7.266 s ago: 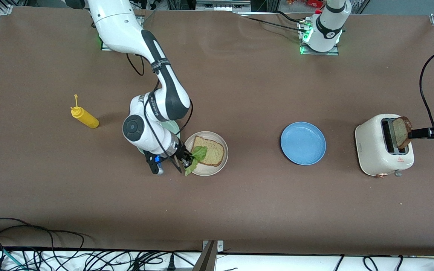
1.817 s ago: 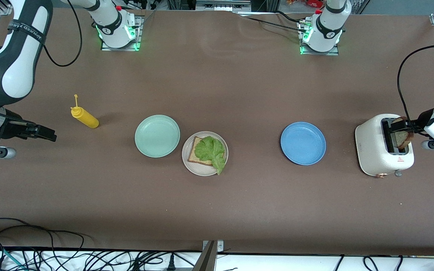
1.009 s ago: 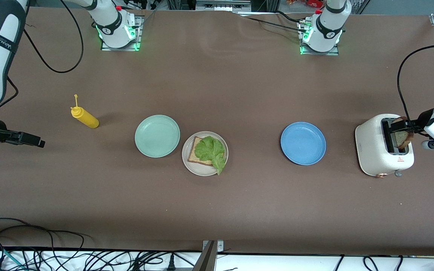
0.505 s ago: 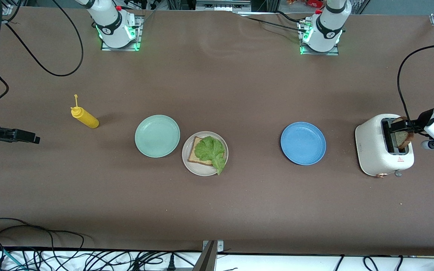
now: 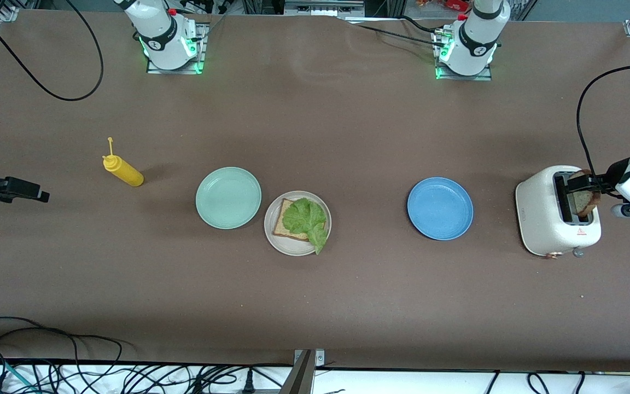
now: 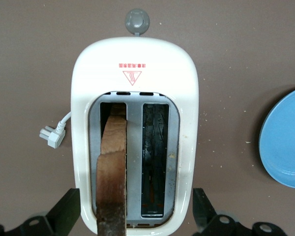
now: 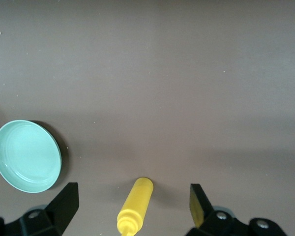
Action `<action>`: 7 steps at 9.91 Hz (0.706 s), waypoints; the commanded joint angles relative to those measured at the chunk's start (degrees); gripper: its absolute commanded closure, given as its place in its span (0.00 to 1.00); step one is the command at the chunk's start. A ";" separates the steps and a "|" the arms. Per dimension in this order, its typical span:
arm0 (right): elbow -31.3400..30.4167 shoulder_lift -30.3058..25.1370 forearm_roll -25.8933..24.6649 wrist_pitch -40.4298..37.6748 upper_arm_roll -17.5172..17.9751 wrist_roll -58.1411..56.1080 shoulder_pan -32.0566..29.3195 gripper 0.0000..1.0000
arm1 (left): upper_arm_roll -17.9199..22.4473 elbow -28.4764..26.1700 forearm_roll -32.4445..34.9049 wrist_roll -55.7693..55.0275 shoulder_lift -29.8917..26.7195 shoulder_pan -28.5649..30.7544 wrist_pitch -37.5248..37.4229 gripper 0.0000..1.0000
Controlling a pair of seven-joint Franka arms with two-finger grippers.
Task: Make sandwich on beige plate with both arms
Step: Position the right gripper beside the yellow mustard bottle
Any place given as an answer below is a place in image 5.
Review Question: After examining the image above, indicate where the brown bread slice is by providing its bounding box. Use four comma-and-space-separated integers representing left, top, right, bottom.
272, 198, 311, 242
569, 170, 602, 217

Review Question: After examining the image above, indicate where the green lettuce leaf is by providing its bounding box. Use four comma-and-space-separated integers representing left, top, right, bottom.
282, 197, 329, 256

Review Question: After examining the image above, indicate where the blue round plate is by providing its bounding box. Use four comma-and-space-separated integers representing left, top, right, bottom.
407, 176, 474, 241

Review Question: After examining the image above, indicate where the green round plate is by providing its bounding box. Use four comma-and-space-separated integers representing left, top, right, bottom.
195, 166, 263, 230

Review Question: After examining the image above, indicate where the beige round plate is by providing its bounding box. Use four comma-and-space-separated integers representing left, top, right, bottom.
264, 190, 333, 257

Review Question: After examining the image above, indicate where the white two-slot toaster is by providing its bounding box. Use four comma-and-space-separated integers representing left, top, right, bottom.
515, 164, 603, 259

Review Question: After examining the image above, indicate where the yellow squeeze bottle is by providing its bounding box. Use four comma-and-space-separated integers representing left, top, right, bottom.
102, 137, 145, 188

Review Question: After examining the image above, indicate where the red orange packet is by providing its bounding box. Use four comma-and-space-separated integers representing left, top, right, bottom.
416, 0, 471, 13

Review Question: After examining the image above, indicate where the white lower bench ledge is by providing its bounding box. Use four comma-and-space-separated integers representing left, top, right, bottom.
0, 358, 630, 394

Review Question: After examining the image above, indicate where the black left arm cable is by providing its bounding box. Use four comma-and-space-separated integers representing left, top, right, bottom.
576, 64, 630, 178

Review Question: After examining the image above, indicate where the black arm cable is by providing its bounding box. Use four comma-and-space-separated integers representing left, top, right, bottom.
576, 64, 630, 178
0, 0, 104, 160

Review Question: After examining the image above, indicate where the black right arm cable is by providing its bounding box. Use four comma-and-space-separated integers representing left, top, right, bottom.
0, 0, 104, 160

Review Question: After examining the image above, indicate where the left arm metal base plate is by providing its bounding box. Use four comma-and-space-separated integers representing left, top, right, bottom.
434, 63, 493, 82

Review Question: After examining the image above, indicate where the teal cable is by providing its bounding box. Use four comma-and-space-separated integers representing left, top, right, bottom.
0, 356, 39, 393

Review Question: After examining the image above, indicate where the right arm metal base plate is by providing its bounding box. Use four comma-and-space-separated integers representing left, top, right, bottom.
145, 22, 207, 75

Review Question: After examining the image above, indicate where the black base cable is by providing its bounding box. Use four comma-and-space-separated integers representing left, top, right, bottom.
386, 15, 442, 34
354, 23, 447, 50

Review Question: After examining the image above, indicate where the dark metal mount post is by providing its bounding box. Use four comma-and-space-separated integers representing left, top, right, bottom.
279, 350, 316, 394

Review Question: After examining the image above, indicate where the aluminium frame with sockets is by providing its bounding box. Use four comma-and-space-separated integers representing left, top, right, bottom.
241, 0, 406, 18

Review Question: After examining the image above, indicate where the silver angle bracket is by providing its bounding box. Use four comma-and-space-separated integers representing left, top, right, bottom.
293, 349, 325, 368

